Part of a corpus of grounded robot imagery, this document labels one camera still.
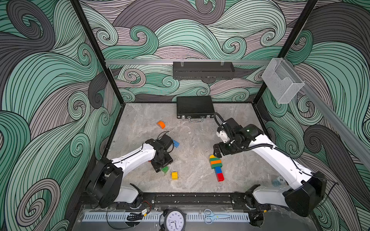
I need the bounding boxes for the light green square lego brick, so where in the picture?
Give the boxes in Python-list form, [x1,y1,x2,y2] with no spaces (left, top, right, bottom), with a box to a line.
[161,166,169,174]

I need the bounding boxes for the yellow square lego brick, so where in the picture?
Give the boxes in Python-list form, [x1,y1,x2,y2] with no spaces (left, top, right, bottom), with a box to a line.
[171,172,178,180]

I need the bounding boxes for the orange lego brick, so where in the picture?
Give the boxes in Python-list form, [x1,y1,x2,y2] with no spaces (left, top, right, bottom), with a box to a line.
[210,160,222,165]

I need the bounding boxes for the green long lego brick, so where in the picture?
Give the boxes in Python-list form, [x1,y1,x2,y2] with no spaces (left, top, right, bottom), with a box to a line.
[211,163,223,169]
[209,157,221,162]

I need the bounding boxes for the blue square lego brick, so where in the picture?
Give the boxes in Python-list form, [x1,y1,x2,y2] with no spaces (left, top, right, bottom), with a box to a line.
[214,167,222,174]

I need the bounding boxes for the red square lego brick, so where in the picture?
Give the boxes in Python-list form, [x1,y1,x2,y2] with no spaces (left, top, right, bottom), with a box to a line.
[216,173,225,182]

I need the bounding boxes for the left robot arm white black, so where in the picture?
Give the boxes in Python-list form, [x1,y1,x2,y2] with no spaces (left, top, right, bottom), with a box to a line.
[86,135,174,208]

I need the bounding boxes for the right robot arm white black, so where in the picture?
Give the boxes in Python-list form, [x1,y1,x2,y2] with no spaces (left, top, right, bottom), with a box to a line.
[214,118,328,217]

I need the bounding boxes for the light blue long lego brick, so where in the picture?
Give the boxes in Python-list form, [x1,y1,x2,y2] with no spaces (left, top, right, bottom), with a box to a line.
[173,140,180,148]

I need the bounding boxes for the orange half-round block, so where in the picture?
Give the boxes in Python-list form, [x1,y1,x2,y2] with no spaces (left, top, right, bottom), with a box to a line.
[157,121,166,129]

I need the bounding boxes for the black hard case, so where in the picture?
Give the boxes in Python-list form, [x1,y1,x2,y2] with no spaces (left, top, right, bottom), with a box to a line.
[176,96,215,120]

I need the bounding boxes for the white analog clock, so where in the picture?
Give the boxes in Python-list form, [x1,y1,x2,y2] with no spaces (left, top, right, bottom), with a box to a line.
[161,208,186,231]

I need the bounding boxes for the light blue scissors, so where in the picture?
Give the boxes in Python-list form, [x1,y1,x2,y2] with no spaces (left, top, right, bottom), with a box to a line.
[204,209,231,224]

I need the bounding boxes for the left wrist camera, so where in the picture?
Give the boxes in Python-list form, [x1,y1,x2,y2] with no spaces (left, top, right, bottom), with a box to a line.
[159,134,173,151]

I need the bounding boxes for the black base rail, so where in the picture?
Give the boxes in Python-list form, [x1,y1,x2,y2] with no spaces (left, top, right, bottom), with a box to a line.
[83,192,310,211]

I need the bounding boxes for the white perforated cable strip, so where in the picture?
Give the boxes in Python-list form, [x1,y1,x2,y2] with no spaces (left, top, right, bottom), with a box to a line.
[82,212,251,223]

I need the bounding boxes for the clear plastic wall holder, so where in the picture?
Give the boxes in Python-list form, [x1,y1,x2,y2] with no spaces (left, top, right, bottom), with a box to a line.
[262,58,305,104]

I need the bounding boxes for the black wall shelf tray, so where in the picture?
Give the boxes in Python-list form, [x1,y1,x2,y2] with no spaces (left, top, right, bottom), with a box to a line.
[172,61,236,83]

